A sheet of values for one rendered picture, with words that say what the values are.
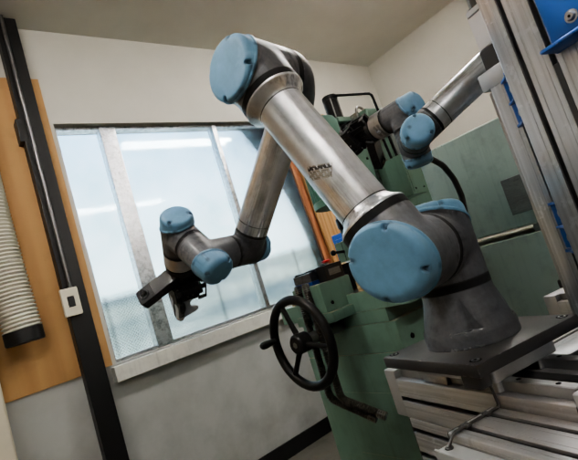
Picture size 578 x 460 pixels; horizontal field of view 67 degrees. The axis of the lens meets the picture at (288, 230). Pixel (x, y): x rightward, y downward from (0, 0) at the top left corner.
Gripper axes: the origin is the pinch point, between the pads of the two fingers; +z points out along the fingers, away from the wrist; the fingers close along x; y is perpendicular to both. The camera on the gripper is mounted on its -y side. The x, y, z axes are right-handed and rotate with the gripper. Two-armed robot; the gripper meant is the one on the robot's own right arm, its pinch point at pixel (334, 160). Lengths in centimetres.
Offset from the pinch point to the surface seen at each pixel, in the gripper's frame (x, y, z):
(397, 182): -12.5, -25.0, -1.9
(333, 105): -31.9, 6.2, 10.2
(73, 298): 51, 28, 129
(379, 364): 47, -45, 2
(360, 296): 33.9, -28.4, 0.3
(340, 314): 41.1, -26.6, 4.0
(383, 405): 56, -54, 5
